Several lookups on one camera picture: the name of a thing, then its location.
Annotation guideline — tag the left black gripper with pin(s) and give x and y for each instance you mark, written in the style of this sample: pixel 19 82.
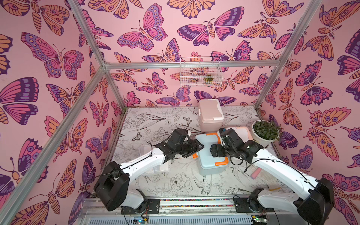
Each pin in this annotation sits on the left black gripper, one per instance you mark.
pixel 193 150

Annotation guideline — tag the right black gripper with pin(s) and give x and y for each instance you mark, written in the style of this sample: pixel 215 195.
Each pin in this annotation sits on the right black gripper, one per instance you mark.
pixel 220 146

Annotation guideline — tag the white pink medicine chest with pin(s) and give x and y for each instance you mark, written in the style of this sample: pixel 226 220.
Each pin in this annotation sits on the white pink medicine chest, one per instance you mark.
pixel 243 133

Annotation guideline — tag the blue orange first aid box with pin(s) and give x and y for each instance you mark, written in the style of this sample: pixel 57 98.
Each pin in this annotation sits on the blue orange first aid box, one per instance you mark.
pixel 207 164

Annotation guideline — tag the beige pink first aid box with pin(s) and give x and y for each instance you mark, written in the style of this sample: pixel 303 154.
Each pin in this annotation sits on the beige pink first aid box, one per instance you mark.
pixel 210 114

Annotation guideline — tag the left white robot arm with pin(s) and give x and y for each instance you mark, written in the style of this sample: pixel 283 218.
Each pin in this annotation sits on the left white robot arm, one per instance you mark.
pixel 112 186

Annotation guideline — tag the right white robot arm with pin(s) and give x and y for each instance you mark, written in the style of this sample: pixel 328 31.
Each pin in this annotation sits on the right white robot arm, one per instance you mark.
pixel 312 199

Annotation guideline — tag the potted green plant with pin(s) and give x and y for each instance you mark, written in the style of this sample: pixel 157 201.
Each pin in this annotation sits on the potted green plant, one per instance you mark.
pixel 265 132

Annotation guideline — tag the green toy in basket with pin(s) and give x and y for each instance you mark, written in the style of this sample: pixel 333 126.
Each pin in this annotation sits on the green toy in basket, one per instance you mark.
pixel 208 80

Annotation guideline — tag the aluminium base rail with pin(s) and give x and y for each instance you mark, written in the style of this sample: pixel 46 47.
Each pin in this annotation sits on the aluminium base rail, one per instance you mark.
pixel 216 210

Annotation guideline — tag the white wire wall basket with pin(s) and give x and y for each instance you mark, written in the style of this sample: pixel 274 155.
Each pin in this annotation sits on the white wire wall basket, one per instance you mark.
pixel 192 73

